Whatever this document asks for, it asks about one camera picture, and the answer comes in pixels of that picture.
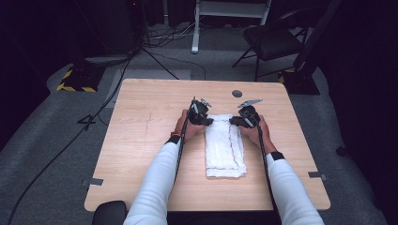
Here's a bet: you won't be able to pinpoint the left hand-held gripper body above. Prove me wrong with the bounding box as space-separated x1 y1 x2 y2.
187 97 213 125

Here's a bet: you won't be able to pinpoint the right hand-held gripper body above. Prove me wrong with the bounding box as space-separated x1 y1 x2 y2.
237 98 264 128

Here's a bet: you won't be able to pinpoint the white towel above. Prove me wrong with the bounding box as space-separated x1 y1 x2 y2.
204 113 248 179

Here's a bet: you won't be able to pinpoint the person's left hand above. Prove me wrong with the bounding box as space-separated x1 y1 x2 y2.
175 109 205 144

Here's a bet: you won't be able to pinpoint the person's right hand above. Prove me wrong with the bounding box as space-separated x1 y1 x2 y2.
240 114 279 155

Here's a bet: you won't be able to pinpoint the black folding chair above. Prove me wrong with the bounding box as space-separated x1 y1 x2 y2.
231 7 314 83

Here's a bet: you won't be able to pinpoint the grey tape strip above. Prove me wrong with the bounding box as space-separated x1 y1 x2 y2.
81 176 105 188
307 171 329 182

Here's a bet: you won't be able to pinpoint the black slanted stand pole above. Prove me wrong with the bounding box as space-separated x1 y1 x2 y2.
293 0 344 75

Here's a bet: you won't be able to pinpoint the black equipment case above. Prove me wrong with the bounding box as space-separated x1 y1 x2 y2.
74 0 146 59

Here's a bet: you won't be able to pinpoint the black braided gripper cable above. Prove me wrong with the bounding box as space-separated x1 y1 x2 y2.
173 106 192 188
254 118 280 214

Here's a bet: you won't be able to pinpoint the black yellow striped base plate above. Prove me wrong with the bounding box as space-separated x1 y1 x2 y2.
278 67 321 96
55 63 106 94

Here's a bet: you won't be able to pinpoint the white desk frame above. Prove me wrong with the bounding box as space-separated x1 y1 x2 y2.
190 0 273 55

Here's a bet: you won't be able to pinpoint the bundle of floor cables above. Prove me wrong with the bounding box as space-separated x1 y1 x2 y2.
143 22 202 49

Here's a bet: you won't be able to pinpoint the long black floor cable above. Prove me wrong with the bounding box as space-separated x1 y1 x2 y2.
6 55 134 225

